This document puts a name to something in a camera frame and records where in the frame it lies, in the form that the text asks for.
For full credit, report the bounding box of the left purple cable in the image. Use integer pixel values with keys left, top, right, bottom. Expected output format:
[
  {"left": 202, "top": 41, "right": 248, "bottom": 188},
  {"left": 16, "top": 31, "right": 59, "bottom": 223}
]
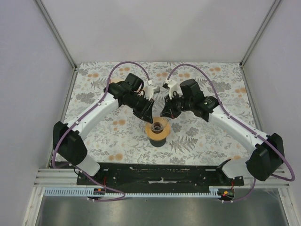
[{"left": 51, "top": 61, "right": 152, "bottom": 203}]

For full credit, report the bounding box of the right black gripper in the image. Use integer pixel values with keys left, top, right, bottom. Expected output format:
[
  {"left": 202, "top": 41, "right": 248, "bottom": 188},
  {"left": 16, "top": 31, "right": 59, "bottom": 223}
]
[{"left": 161, "top": 92, "right": 193, "bottom": 120}]

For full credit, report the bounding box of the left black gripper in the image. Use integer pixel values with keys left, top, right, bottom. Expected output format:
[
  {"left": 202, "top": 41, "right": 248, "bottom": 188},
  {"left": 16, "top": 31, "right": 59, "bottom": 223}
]
[{"left": 124, "top": 93, "right": 155, "bottom": 125}]

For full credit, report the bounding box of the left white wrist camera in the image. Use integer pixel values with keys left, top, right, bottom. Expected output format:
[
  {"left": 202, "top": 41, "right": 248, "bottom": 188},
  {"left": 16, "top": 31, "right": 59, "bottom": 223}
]
[{"left": 143, "top": 80, "right": 160, "bottom": 100}]

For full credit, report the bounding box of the floral tablecloth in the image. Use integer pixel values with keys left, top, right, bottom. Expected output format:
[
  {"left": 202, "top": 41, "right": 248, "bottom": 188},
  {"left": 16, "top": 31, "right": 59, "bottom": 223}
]
[{"left": 64, "top": 62, "right": 254, "bottom": 165}]

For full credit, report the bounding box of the orange coffee filter box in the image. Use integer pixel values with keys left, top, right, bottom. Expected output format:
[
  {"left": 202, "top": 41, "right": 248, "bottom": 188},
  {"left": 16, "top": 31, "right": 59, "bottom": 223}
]
[{"left": 110, "top": 78, "right": 123, "bottom": 83}]

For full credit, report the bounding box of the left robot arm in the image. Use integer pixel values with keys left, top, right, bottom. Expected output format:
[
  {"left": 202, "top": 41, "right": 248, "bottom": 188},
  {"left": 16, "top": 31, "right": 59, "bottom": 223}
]
[{"left": 53, "top": 73, "right": 160, "bottom": 185}]

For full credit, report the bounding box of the white slotted cable duct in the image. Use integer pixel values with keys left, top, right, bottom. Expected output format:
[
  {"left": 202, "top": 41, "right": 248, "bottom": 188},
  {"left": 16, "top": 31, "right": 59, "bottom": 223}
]
[{"left": 44, "top": 187, "right": 230, "bottom": 198}]

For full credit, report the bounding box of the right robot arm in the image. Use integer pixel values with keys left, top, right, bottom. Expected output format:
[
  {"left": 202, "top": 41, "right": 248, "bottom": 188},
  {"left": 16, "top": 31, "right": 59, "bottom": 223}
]
[{"left": 160, "top": 79, "right": 284, "bottom": 186}]

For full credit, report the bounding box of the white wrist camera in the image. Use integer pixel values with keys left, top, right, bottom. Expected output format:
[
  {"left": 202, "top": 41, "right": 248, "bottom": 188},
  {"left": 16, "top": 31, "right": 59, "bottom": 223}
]
[
  {"left": 143, "top": 80, "right": 160, "bottom": 100},
  {"left": 163, "top": 79, "right": 178, "bottom": 99}
]

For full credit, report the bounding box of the purple cable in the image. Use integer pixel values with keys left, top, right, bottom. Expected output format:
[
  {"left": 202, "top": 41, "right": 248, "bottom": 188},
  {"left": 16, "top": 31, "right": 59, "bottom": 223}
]
[
  {"left": 51, "top": 61, "right": 152, "bottom": 203},
  {"left": 166, "top": 63, "right": 296, "bottom": 203}
]

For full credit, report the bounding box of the black carafe with red lid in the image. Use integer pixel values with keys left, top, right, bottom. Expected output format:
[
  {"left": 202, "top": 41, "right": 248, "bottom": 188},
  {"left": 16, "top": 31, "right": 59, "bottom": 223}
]
[{"left": 149, "top": 138, "right": 166, "bottom": 147}]

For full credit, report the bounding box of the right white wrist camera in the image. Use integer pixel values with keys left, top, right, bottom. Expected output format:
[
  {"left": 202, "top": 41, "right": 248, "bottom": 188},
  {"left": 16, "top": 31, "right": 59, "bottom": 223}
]
[{"left": 163, "top": 79, "right": 178, "bottom": 99}]

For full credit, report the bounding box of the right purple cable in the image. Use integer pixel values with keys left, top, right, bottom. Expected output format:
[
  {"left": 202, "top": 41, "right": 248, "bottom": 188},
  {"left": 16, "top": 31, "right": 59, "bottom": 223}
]
[{"left": 166, "top": 63, "right": 296, "bottom": 203}]

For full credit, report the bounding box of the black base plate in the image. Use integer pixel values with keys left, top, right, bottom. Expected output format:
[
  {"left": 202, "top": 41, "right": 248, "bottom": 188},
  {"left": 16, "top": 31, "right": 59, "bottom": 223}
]
[{"left": 76, "top": 161, "right": 245, "bottom": 193}]

